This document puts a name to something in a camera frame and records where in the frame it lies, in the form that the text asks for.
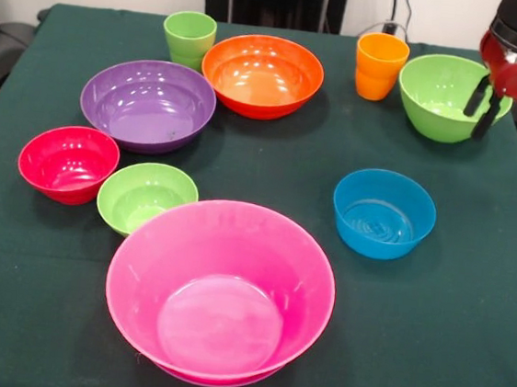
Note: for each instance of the dark green tablecloth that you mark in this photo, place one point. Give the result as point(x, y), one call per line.
point(44, 296)

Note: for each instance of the large green plastic bowl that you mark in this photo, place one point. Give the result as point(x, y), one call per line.
point(434, 101)

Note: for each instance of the small green plastic bowl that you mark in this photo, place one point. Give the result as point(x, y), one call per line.
point(138, 195)

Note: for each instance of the orange plastic bowl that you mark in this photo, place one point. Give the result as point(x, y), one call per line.
point(261, 78)

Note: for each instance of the red plastic bowl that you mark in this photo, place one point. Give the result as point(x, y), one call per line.
point(64, 168)

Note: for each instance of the black chair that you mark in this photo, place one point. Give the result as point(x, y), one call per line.
point(5, 47)

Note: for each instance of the blue plastic bowl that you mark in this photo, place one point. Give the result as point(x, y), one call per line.
point(382, 225)

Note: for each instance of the green plastic cup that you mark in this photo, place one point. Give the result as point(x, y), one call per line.
point(188, 43)

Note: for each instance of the purple plastic bowl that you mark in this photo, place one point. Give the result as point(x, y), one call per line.
point(147, 112)

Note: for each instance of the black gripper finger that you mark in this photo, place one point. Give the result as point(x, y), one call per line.
point(475, 98)
point(486, 120)

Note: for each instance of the orange plastic cup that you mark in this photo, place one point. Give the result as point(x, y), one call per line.
point(377, 72)

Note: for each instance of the pink plastic bowl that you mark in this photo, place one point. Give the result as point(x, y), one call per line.
point(220, 291)

